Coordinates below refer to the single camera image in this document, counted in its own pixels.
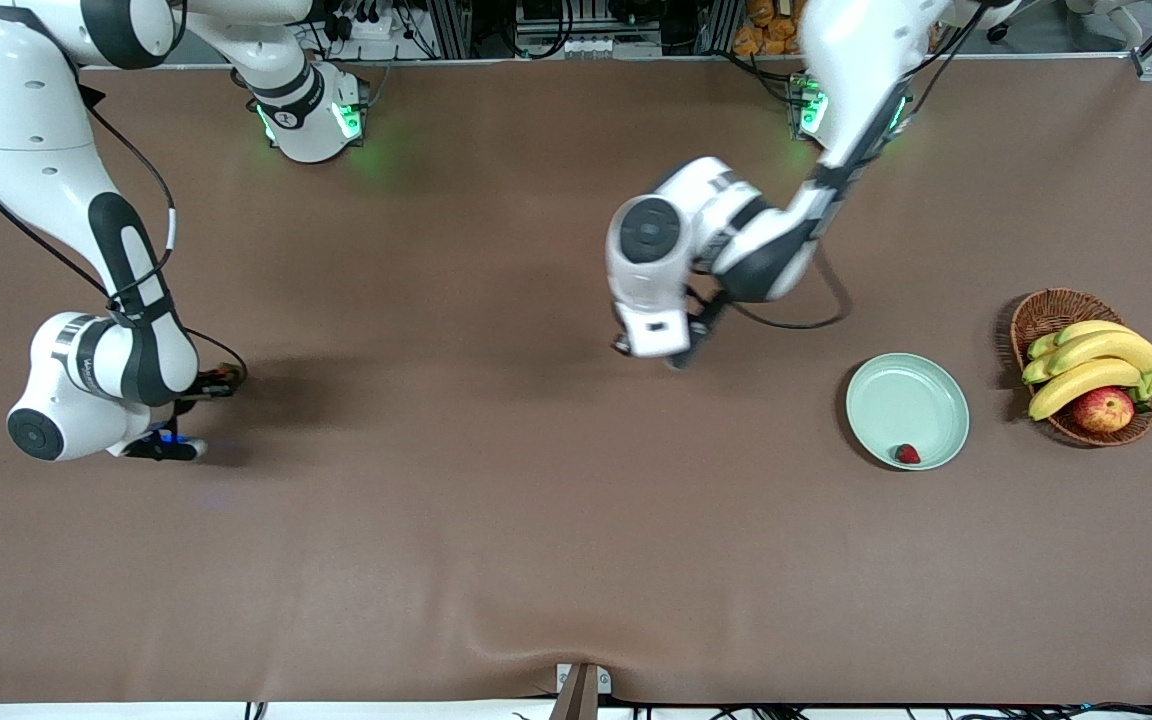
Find pale green plate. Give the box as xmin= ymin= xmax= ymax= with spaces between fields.
xmin=844 ymin=352 xmax=971 ymax=471

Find metal bracket with brown post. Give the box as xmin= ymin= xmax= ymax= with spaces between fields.
xmin=551 ymin=662 xmax=613 ymax=720

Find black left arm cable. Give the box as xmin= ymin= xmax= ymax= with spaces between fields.
xmin=686 ymin=0 xmax=987 ymax=331

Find orange plush toys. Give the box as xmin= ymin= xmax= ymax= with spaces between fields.
xmin=733 ymin=0 xmax=801 ymax=57

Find brown table cloth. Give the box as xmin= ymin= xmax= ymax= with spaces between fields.
xmin=0 ymin=55 xmax=1152 ymax=706

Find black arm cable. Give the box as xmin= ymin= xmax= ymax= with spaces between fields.
xmin=686 ymin=0 xmax=987 ymax=331
xmin=0 ymin=80 xmax=249 ymax=391

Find aluminium frame post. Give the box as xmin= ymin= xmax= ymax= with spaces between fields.
xmin=428 ymin=0 xmax=475 ymax=58

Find brown wicker basket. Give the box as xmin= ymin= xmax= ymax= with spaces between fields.
xmin=1010 ymin=288 xmax=1152 ymax=448

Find red apple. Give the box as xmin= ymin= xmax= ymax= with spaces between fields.
xmin=1072 ymin=387 xmax=1136 ymax=434

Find white power strip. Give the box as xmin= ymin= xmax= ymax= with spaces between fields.
xmin=331 ymin=12 xmax=409 ymax=43

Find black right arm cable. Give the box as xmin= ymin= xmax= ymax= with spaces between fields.
xmin=0 ymin=80 xmax=249 ymax=391

